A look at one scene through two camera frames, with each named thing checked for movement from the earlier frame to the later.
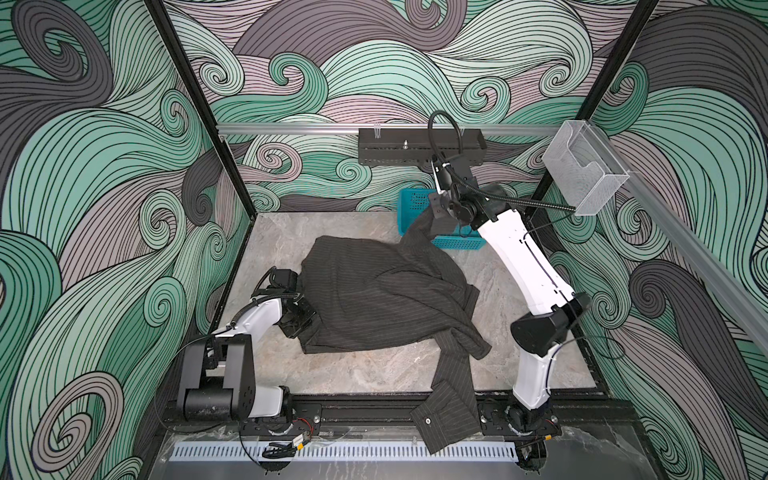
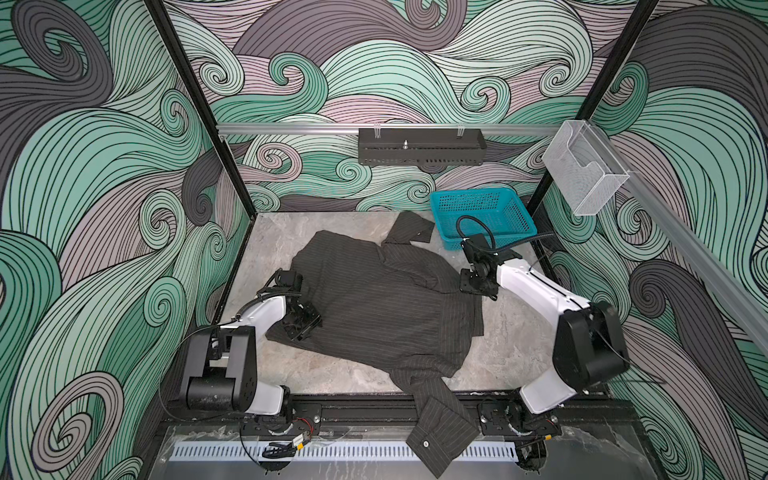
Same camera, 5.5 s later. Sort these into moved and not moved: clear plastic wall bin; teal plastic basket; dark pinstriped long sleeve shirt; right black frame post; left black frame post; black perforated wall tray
Moved: dark pinstriped long sleeve shirt; teal plastic basket
Not moved: black perforated wall tray; clear plastic wall bin; right black frame post; left black frame post
